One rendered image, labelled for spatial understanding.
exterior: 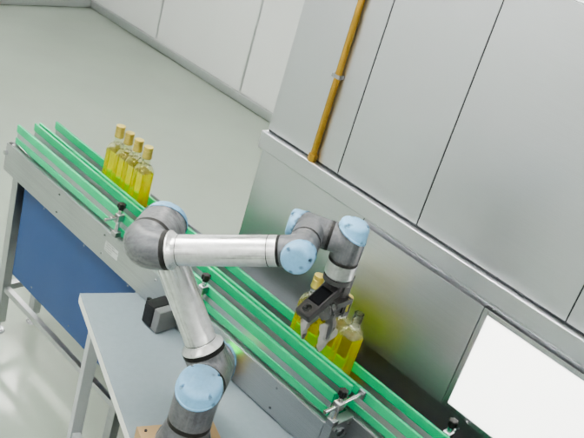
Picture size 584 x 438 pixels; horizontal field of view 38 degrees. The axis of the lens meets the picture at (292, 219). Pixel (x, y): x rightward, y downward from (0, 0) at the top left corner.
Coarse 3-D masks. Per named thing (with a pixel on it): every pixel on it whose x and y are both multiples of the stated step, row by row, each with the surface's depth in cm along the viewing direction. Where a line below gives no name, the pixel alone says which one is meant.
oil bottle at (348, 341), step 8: (344, 328) 245; (352, 328) 244; (360, 328) 246; (344, 336) 245; (352, 336) 243; (360, 336) 245; (336, 344) 247; (344, 344) 245; (352, 344) 244; (360, 344) 247; (336, 352) 248; (344, 352) 246; (352, 352) 246; (336, 360) 248; (344, 360) 246; (352, 360) 249; (344, 368) 248
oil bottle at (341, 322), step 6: (336, 318) 247; (342, 318) 247; (348, 318) 249; (336, 324) 247; (342, 324) 247; (336, 336) 248; (330, 342) 249; (324, 348) 252; (330, 348) 250; (324, 354) 252; (330, 354) 251
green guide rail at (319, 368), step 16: (48, 144) 333; (64, 160) 326; (80, 160) 319; (96, 176) 313; (112, 192) 307; (128, 208) 302; (208, 272) 277; (224, 288) 273; (240, 304) 269; (256, 320) 265; (272, 320) 260; (272, 336) 261; (288, 336) 256; (304, 352) 252; (320, 368) 249; (336, 384) 245
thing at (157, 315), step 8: (160, 296) 278; (152, 304) 273; (160, 304) 274; (168, 304) 275; (144, 312) 275; (152, 312) 272; (160, 312) 270; (168, 312) 272; (144, 320) 276; (152, 320) 273; (160, 320) 271; (168, 320) 274; (152, 328) 274; (160, 328) 274; (168, 328) 276
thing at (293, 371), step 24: (24, 144) 330; (48, 168) 321; (72, 192) 312; (96, 192) 301; (216, 312) 266; (240, 312) 259; (240, 336) 260; (264, 336) 252; (264, 360) 254; (288, 360) 247; (312, 384) 242
